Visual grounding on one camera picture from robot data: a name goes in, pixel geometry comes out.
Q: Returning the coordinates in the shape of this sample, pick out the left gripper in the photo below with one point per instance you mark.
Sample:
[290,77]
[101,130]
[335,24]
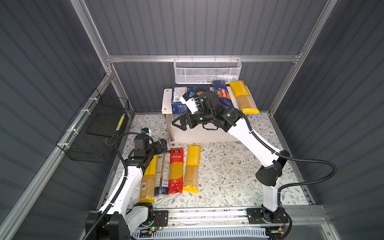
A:
[158,149]

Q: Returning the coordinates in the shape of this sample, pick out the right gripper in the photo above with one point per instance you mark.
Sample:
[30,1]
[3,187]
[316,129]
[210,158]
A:
[182,118]

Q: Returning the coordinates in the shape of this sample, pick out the dark blue Barilla box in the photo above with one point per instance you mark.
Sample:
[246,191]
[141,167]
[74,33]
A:
[177,107]

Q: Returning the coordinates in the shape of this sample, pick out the red spaghetti bag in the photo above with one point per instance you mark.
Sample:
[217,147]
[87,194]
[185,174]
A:
[176,171]

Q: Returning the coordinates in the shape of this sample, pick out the blue Barilla spaghetti box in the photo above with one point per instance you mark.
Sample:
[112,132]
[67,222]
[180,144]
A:
[223,94]

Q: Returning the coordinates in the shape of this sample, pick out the yellow Pasta Time bag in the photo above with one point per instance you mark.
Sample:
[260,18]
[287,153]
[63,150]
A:
[243,97]
[190,183]

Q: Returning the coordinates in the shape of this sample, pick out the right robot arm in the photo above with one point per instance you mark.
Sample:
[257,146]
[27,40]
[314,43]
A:
[236,123]

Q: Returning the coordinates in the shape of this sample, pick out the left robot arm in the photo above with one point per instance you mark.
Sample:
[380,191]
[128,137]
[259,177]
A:
[112,221]

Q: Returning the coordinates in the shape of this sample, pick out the white two-tier shelf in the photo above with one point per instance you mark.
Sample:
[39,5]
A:
[190,136]

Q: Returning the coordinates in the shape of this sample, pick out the clear blue spaghetti bag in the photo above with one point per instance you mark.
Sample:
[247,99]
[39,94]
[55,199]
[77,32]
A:
[162,174]

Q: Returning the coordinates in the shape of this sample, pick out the yellow spaghetti bag far left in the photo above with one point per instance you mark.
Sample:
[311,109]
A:
[147,192]

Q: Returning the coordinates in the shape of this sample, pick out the items in white basket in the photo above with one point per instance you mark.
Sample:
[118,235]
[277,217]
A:
[209,79]

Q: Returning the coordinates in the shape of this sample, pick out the floral table mat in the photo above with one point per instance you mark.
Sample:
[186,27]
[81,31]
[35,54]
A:
[227,170]

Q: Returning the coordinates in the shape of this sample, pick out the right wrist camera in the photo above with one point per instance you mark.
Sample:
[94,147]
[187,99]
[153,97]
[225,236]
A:
[206,101]

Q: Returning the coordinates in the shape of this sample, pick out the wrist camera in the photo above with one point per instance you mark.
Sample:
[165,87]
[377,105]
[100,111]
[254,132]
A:
[206,101]
[146,131]

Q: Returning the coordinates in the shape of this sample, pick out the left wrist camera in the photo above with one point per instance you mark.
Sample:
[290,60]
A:
[146,131]

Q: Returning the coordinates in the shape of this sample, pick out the white wire mesh basket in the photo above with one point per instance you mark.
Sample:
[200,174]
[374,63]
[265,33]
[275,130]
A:
[184,69]

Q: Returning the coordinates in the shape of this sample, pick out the black wire basket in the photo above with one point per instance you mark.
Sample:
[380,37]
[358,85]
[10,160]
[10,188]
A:
[93,136]

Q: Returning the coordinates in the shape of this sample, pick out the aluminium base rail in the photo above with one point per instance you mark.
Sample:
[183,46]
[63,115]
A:
[159,220]

